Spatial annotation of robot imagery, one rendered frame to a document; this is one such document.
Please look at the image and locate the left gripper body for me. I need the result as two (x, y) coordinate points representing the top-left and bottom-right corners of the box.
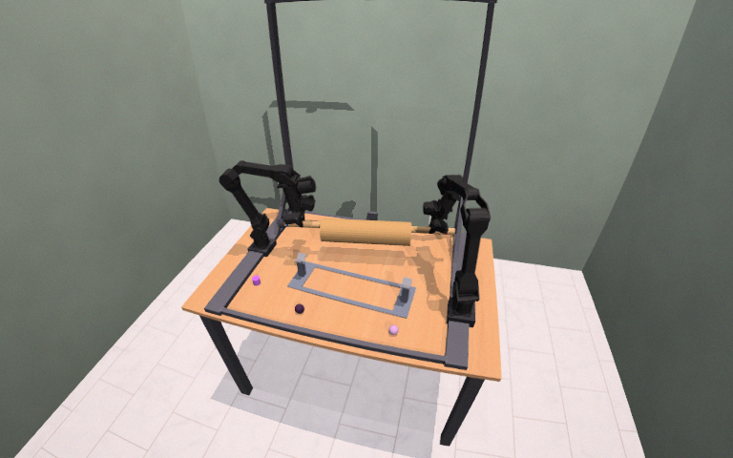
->
(432, 199), (452, 234)

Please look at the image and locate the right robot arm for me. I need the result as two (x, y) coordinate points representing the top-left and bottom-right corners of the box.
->
(219, 160), (316, 249)

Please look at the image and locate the brown round bar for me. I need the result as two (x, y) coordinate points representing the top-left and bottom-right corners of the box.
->
(280, 219), (455, 235)

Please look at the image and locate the black metal overhead frame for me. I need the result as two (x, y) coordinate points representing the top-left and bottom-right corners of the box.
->
(264, 0), (497, 262)

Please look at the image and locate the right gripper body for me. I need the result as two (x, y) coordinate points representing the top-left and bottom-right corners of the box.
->
(284, 194), (302, 224)

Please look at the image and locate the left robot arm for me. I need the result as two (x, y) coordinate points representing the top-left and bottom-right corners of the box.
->
(423, 175), (491, 317)

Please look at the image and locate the grey metal rack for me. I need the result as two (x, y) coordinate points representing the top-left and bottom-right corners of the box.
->
(287, 253), (416, 318)

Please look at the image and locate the tan paper roll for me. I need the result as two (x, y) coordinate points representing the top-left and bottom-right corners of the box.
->
(320, 219), (411, 246)

